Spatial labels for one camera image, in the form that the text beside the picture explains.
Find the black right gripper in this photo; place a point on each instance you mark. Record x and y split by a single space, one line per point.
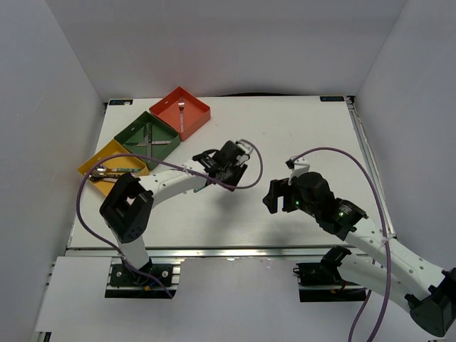
279 188

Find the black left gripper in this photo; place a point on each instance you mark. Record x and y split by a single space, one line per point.
238 170

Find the pink handled knife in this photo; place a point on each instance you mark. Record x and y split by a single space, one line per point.
154 142

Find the pink handled fork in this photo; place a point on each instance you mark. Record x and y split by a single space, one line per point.
181 107

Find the brown handled knife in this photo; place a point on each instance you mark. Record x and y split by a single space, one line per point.
149 140

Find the green handled knife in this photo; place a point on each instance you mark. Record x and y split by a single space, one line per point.
145 137

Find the green handled spoon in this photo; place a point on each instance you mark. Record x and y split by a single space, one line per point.
103 168

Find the brown handled spoon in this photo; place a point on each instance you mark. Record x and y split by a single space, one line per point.
103 175

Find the green handled fork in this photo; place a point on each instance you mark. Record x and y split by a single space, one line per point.
196 190

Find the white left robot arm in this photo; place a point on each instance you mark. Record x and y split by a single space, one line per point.
126 209

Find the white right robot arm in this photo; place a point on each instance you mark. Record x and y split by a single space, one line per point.
424 290

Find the red box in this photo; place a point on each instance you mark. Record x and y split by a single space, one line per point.
196 113

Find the green box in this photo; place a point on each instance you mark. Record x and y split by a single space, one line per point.
133 134

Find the yellow box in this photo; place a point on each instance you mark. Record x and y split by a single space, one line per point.
112 148

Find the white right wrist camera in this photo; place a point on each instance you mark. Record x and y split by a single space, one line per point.
297 166

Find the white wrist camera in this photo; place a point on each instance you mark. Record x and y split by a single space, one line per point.
297 166
247 150

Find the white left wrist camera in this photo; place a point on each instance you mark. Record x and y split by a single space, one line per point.
247 150

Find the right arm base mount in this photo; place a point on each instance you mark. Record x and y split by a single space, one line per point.
321 282

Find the aluminium table frame rail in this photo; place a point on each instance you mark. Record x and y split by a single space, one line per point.
369 158

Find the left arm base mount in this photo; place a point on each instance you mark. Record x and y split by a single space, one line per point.
123 284

